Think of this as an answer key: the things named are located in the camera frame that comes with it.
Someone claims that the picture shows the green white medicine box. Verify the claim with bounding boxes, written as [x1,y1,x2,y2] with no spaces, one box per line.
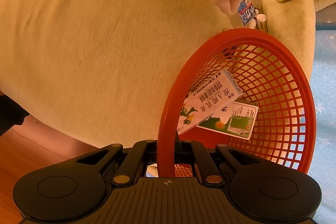
[197,99,259,140]

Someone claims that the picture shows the long white ointment box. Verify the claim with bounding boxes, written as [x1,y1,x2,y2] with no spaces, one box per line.
[177,69,243,135]

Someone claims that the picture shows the red plastic mesh basket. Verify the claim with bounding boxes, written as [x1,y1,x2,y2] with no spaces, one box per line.
[157,28,316,177]

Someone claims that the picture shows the small bottle blue label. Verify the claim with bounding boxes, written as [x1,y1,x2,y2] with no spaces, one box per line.
[228,0,263,28]

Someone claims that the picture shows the yellow-green blanket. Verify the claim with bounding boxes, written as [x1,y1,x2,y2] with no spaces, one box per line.
[0,0,336,148]

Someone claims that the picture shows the light blue star curtain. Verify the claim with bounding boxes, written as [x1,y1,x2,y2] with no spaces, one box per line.
[309,30,336,223]

